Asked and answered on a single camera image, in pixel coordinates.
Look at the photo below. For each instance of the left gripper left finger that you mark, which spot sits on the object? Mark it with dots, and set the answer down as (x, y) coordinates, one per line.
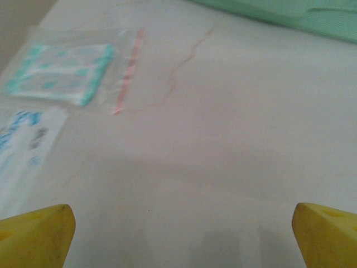
(33, 240)

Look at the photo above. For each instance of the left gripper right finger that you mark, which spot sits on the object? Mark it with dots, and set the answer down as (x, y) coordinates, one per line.
(329, 240)

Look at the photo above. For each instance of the blue and white packet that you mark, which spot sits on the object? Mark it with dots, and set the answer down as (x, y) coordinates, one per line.
(22, 145)

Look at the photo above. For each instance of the teal patterned packet clear bag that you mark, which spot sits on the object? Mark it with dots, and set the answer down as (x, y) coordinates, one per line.
(55, 72)

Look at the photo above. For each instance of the mint green fabric pouch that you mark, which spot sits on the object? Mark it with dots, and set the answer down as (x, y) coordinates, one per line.
(279, 14)

